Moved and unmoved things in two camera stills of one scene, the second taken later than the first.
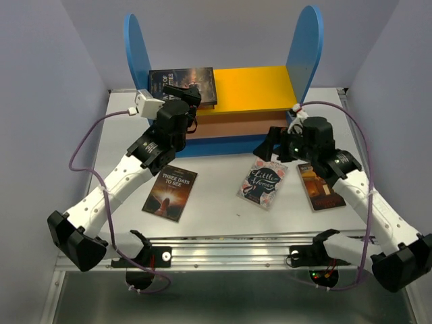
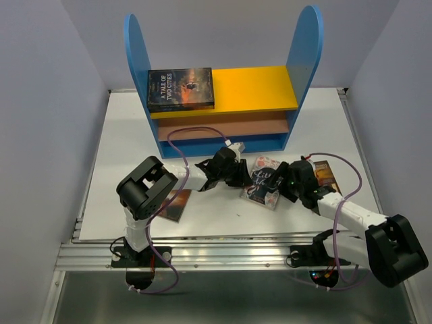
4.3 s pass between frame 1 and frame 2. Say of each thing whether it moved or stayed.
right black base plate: stayed
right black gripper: moved
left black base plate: stayed
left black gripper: moved
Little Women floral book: stayed
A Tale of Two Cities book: stayed
